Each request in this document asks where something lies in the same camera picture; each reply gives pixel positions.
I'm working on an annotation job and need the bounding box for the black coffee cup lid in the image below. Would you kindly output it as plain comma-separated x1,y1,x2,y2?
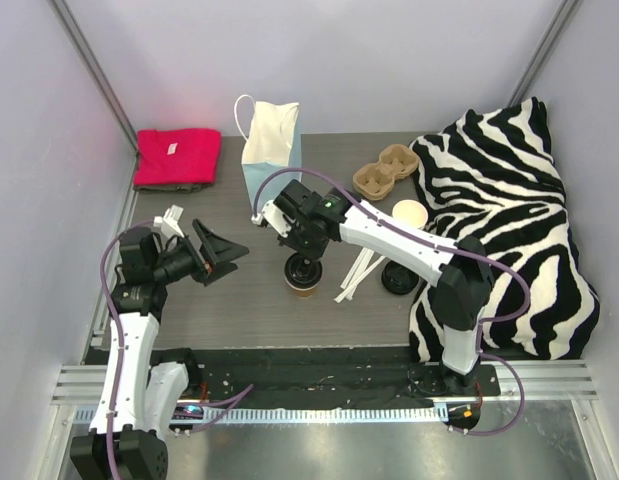
284,262,322,285

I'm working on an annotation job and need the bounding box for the brown paper coffee cup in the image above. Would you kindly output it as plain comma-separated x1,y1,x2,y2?
288,282,319,299

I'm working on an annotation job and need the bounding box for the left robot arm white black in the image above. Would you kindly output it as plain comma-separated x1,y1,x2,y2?
70,218,249,479

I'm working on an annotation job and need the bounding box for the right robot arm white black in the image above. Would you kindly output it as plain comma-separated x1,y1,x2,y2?
259,180,493,395

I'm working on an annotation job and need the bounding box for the white wrapped straw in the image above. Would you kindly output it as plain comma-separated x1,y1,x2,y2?
334,256,385,303
344,250,385,299
340,248,374,289

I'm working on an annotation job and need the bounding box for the olive cloth under red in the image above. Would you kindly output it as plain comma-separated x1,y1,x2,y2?
133,183,212,194

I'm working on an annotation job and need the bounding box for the brown cardboard cup carrier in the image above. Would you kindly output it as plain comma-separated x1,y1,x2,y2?
352,144,420,201

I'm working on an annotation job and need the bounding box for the stack of black lids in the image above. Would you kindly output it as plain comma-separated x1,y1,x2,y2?
381,261,420,296

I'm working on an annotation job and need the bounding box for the light blue paper bag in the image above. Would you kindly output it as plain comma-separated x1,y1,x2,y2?
233,94,302,220

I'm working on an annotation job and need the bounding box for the stack of paper cups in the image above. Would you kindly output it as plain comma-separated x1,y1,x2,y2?
392,200,428,229

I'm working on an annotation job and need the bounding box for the red folded cloth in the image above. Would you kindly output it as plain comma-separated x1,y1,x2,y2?
134,128,222,187

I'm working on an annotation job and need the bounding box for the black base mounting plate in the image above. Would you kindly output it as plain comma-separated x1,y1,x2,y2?
83,347,501,409

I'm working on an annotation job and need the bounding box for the zebra pattern blanket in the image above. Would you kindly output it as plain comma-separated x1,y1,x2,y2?
410,97,600,360

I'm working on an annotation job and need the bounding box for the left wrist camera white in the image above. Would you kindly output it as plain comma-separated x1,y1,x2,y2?
153,204,185,239

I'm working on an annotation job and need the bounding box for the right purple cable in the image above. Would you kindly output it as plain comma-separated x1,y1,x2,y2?
253,167,533,440

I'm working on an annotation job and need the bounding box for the purple cable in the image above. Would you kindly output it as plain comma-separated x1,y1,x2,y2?
253,167,533,440
99,224,255,480

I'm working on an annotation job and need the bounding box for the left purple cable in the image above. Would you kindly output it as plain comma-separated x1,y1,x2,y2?
99,224,255,480

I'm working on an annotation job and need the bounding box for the white slotted cable duct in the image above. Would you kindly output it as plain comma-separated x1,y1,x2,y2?
74,405,450,426

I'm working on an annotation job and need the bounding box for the left corner metal post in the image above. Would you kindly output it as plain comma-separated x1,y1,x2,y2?
48,0,138,152

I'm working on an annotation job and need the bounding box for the corner metal post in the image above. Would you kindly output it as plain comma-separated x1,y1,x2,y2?
48,0,138,152
507,0,583,106

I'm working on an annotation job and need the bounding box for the aluminium frame rail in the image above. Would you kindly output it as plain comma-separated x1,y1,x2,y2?
51,360,598,405

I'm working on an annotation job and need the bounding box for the right corner metal post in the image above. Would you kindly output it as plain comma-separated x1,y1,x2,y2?
507,0,583,106

